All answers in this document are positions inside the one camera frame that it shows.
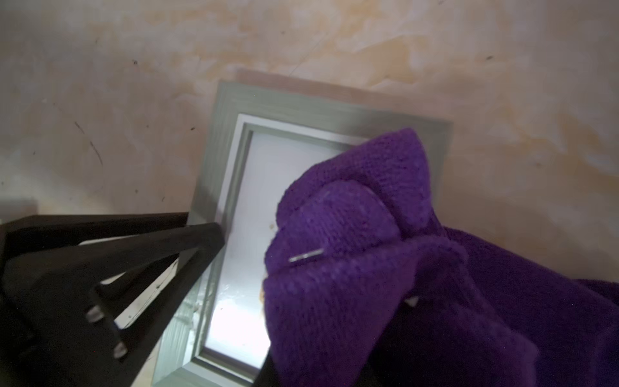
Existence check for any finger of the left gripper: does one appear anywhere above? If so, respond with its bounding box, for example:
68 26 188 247
1 223 225 386
1 212 190 271

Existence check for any green picture frame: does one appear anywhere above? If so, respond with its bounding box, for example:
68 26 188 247
152 74 453 386

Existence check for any purple cloth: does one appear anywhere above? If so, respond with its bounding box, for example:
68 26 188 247
255 129 618 386

